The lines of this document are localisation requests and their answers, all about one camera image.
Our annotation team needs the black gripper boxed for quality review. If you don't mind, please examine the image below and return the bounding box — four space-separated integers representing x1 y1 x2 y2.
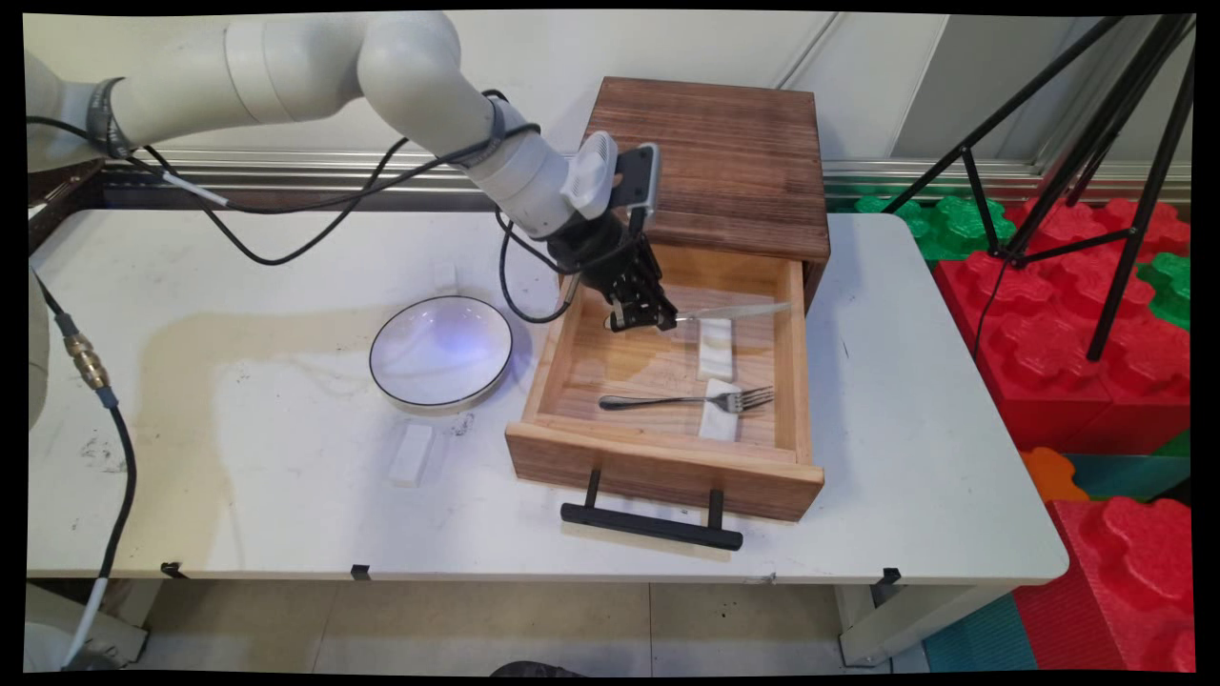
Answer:
547 213 681 333

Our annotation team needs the silver table knife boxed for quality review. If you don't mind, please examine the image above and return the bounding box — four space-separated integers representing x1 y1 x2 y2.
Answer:
603 301 795 333

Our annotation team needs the silver fork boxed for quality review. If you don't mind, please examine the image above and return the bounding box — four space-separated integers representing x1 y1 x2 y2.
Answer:
599 385 776 415

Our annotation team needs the light wooden drawer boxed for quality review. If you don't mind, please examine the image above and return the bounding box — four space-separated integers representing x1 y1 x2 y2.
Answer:
504 238 827 524

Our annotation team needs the white round vented module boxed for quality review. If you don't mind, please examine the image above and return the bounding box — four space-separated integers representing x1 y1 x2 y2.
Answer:
561 131 620 221

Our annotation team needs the dark wooden cabinet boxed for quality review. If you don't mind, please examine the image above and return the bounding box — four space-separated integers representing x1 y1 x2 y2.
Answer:
572 76 832 315

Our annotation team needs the white plate with black rim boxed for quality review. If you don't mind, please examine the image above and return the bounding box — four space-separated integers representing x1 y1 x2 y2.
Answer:
368 294 515 412

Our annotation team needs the green foam block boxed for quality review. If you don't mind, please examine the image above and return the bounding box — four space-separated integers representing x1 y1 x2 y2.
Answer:
1135 252 1193 332
852 194 1017 264

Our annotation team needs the white table leg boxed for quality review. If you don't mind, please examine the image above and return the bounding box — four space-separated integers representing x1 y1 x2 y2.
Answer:
836 582 1012 669
26 578 164 670

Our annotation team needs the large red foam block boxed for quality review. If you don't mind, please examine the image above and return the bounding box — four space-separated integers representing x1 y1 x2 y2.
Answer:
931 197 1193 454
1011 496 1198 674

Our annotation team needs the orange foam piece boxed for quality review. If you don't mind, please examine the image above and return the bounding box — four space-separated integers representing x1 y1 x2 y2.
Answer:
1019 447 1090 504

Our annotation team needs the teal foam mat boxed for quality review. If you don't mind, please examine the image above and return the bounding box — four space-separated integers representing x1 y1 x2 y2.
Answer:
921 592 1039 674

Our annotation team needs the black tripod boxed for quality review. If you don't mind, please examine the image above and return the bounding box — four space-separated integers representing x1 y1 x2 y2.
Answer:
881 14 1198 364

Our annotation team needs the teal foam piece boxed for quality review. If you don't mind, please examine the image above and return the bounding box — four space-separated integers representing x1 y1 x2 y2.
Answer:
1062 452 1193 502

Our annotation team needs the grey black wrist camera box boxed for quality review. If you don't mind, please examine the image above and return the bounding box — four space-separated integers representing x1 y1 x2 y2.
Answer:
609 142 661 231

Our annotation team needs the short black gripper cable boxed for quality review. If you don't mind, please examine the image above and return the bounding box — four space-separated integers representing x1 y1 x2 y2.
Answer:
498 209 583 326

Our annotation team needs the grey cable strap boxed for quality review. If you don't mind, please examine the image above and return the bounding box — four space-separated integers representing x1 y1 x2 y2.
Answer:
85 76 135 161
480 90 543 170

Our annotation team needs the black drawer handle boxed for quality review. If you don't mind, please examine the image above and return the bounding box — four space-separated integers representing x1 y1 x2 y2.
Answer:
559 466 745 553

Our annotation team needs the aluminium wall rail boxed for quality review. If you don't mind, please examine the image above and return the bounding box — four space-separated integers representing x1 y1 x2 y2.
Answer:
95 146 1193 207

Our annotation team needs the long black arm cable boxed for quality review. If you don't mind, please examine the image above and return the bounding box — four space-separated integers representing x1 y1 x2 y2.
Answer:
26 90 541 267

